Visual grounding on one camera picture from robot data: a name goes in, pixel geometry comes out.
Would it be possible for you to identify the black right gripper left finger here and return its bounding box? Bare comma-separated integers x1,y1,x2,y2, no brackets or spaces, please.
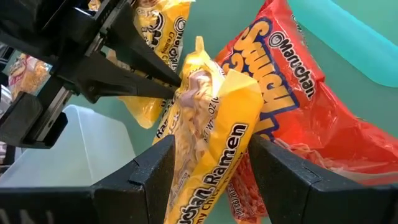
0,134,177,224

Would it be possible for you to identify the teal plastic bin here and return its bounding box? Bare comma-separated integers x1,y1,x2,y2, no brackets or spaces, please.
287,0,398,88

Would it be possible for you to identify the red Saucy Noods packet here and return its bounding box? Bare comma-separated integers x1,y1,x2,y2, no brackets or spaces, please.
214,0,398,224

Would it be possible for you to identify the ramen packet with red stripe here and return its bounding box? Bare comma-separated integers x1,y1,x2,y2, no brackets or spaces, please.
7,52,53,100

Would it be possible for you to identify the green table mat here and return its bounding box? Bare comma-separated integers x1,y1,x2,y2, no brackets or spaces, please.
67,0,398,224

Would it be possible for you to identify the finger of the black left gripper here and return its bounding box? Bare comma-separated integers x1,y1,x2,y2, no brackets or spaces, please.
102,2,182,88
77,51,177,103

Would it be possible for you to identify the yellow creamy chicken ramen packet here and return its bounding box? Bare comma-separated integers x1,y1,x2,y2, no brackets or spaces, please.
88,0,192,130
152,35,264,224

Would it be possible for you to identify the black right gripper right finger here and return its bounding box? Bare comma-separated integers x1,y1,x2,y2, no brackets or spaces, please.
248,133,398,224

